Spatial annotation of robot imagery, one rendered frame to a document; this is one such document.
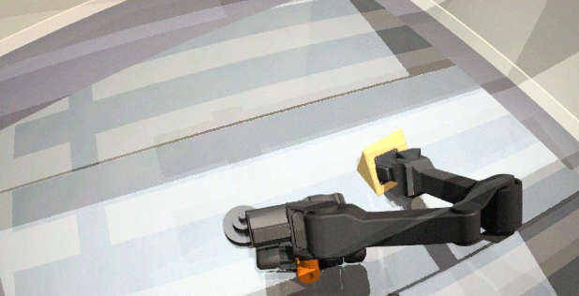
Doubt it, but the orange cylinder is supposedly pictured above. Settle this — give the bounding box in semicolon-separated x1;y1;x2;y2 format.
296;258;319;284

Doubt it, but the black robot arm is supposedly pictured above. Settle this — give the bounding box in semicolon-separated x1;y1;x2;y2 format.
245;147;523;260

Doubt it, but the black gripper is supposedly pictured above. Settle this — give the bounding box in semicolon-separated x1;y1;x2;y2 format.
256;242;366;273

